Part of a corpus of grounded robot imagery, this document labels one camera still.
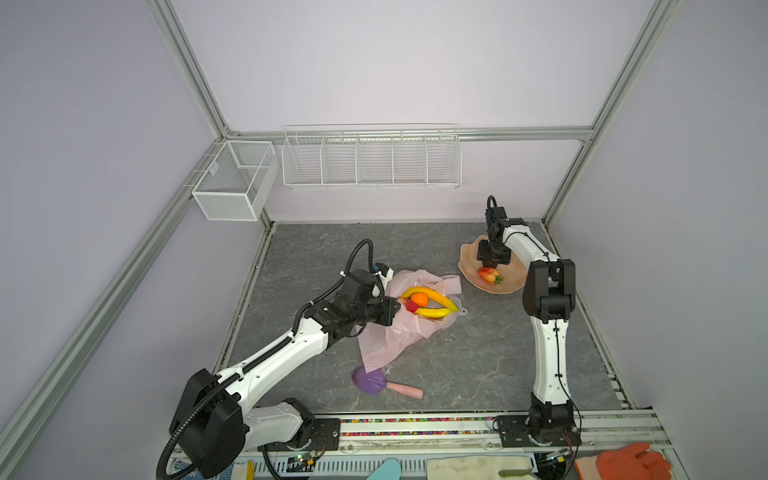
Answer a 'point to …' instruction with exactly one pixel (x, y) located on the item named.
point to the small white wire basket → (231, 185)
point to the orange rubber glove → (625, 463)
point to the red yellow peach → (490, 275)
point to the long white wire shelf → (377, 156)
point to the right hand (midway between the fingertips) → (492, 258)
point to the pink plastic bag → (380, 343)
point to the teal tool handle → (390, 469)
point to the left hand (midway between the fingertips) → (400, 310)
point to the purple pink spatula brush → (375, 383)
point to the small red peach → (411, 306)
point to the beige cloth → (498, 467)
